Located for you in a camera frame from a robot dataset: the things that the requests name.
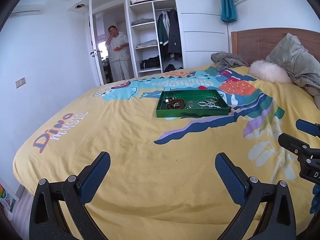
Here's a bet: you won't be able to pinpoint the black crumpled garment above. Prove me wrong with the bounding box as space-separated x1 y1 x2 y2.
164 64 183 73

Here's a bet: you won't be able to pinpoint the amber resin bangle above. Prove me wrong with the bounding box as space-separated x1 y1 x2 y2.
167 99 186 110

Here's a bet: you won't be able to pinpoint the hanging green jacket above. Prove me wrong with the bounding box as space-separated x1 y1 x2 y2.
157 11 171 62

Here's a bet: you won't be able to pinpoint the white door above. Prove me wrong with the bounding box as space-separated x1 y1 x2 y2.
88 14 104 87

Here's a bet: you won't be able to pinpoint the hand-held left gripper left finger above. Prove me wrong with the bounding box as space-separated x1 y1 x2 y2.
29 151 111 240

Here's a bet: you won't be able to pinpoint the person's right hand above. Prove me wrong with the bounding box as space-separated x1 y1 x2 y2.
309 186 320 214

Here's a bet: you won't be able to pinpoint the folded grey clothes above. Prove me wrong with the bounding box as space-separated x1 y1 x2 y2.
132 18 155 26

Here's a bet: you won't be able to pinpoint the grey crumpled towel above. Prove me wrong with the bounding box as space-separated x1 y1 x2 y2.
211 52 250 72

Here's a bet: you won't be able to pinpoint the wooden headboard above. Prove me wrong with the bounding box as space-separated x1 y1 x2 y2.
230 27 320 67

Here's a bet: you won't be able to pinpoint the white air conditioner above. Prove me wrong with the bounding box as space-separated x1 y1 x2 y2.
10 0 48 17

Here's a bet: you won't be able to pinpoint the colourful printed bag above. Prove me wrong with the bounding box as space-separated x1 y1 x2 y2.
0 184 17 214

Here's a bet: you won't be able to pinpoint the grey puffer jacket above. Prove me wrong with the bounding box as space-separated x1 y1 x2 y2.
265 33 320 109

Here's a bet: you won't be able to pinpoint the folded beige clothes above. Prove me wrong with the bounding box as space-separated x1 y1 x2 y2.
136 39 158 48

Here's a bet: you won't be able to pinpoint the teal curtain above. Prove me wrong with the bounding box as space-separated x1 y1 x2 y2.
218 0 237 24

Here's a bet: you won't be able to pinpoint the green rectangular tray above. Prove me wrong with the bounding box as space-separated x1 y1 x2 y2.
156 89 232 118

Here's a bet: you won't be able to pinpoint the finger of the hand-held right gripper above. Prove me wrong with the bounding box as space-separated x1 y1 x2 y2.
295 119 320 137
278 133 320 161

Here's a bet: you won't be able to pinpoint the white wardrobe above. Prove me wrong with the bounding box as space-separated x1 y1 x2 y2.
124 0 232 79

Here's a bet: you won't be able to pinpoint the white fluffy pillow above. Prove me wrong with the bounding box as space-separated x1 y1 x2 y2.
249 60 293 84

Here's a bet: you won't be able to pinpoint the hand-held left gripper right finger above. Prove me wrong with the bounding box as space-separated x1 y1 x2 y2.
215 152 297 240

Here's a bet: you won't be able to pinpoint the yellow dinosaur printed blanket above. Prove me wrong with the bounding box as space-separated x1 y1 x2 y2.
12 64 320 240

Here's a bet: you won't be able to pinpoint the hanging black coat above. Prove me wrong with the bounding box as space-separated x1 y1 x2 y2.
167 9 183 61

